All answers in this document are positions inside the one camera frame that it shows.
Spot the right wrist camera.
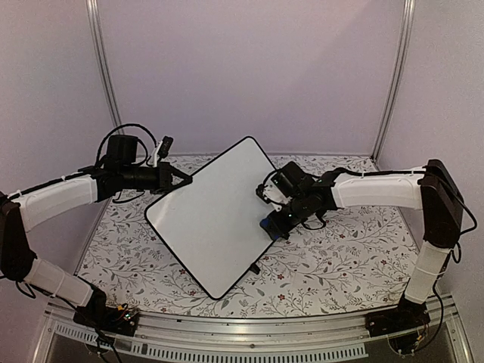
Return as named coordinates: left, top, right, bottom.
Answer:
left=256, top=181, right=292, bottom=211

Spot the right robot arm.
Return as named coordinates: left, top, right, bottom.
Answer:
left=256, top=160, right=478, bottom=330

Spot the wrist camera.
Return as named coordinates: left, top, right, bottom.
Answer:
left=147, top=136, right=174, bottom=167
left=256, top=181, right=292, bottom=211

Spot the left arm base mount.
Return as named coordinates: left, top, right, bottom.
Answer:
left=73, top=299, right=140, bottom=337

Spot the blue whiteboard eraser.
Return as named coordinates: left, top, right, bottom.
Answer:
left=259, top=218, right=288, bottom=241

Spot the left aluminium corner post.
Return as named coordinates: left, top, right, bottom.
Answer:
left=85, top=0, right=122, bottom=127

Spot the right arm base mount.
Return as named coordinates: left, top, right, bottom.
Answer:
left=365, top=299, right=430, bottom=355

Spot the white whiteboard black frame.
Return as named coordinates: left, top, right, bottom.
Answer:
left=144, top=136, right=275, bottom=300

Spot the aluminium corner post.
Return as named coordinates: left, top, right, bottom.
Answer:
left=85, top=0, right=122, bottom=127
left=371, top=0, right=415, bottom=163

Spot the floral patterned table mat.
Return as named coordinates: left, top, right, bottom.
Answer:
left=73, top=154, right=436, bottom=318

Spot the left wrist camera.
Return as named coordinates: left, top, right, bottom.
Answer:
left=147, top=136, right=174, bottom=167

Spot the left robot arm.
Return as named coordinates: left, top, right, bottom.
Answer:
left=1, top=126, right=193, bottom=328

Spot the front aluminium rail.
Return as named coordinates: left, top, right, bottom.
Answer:
left=33, top=294, right=479, bottom=362

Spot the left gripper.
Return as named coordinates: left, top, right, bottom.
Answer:
left=120, top=161, right=191, bottom=194

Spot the right aluminium corner post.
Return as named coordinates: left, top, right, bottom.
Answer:
left=371, top=0, right=415, bottom=163

